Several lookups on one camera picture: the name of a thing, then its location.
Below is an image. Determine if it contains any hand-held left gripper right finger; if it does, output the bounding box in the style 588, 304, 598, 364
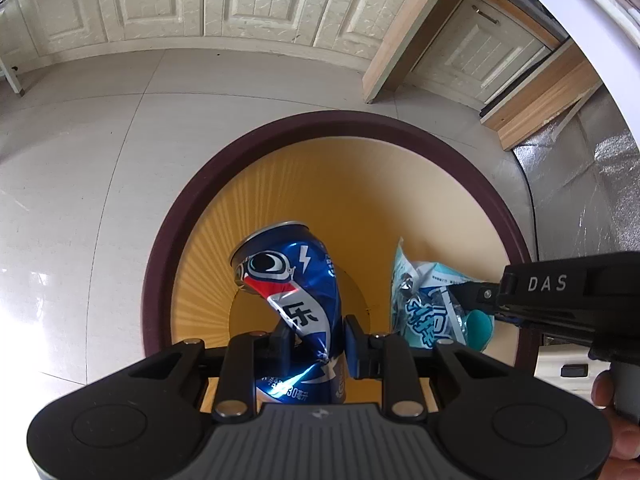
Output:
345, 316, 521, 420

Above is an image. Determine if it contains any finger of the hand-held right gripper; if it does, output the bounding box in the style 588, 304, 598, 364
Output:
451, 281, 503, 312

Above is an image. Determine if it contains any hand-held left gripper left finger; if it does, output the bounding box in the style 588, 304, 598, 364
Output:
117, 320, 293, 422

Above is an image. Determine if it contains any teal snack packet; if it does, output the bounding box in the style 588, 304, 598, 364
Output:
390, 237, 496, 348

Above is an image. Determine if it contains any crushed blue soda can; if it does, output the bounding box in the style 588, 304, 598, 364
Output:
230, 220, 348, 406

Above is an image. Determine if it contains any yellow bin with brown rim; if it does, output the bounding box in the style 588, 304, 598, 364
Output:
141, 112, 543, 406

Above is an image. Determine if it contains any person's right hand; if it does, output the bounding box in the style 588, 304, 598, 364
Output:
591, 370, 640, 461

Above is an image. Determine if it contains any silver foil mat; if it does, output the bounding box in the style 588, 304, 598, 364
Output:
510, 80, 640, 361

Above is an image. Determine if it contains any wooden board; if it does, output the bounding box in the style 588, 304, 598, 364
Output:
482, 40, 601, 152

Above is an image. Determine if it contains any wooden table leg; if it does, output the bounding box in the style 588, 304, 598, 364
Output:
362, 0, 488, 106

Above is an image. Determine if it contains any cream cabinet unit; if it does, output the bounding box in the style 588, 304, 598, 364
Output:
0, 0, 436, 58

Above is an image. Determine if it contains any white metal stand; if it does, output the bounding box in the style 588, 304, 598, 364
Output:
0, 55, 26, 96

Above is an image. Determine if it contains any cream cabinet door with handle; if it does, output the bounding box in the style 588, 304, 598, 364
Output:
410, 0, 556, 106

